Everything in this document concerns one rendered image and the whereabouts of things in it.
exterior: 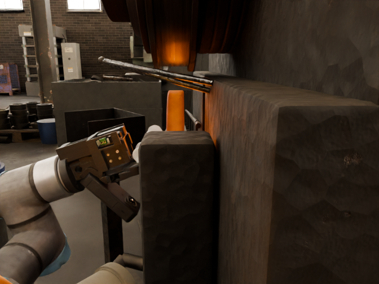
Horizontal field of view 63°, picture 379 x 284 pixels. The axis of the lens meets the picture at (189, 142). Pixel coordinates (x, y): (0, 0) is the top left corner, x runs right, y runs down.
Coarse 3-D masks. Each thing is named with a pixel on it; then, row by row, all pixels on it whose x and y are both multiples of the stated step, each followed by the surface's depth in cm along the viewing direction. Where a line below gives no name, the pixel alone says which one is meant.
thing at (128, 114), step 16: (64, 112) 118; (80, 112) 121; (96, 112) 125; (112, 112) 129; (128, 112) 119; (80, 128) 123; (96, 128) 100; (128, 128) 106; (144, 128) 110; (112, 224) 119; (112, 240) 120; (112, 256) 122
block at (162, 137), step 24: (144, 144) 39; (168, 144) 39; (192, 144) 39; (144, 168) 39; (168, 168) 39; (192, 168) 39; (216, 168) 42; (144, 192) 40; (168, 192) 40; (192, 192) 40; (144, 216) 41; (168, 216) 41; (192, 216) 41; (144, 240) 42; (168, 240) 41; (192, 240) 42; (144, 264) 43; (168, 264) 42; (192, 264) 42
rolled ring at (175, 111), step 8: (168, 96) 60; (176, 96) 60; (168, 104) 59; (176, 104) 59; (168, 112) 58; (176, 112) 58; (168, 120) 57; (176, 120) 57; (168, 128) 57; (176, 128) 57
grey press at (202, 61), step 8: (136, 40) 341; (136, 48) 384; (136, 56) 386; (200, 56) 341; (208, 56) 345; (200, 64) 343; (208, 64) 347; (184, 72) 345; (192, 72) 346; (136, 80) 330; (144, 80) 331; (152, 80) 333; (168, 88) 346; (176, 88) 347; (184, 88) 349; (184, 96) 350; (192, 96) 350; (184, 104) 352; (192, 104) 352; (184, 112) 354; (192, 112) 354
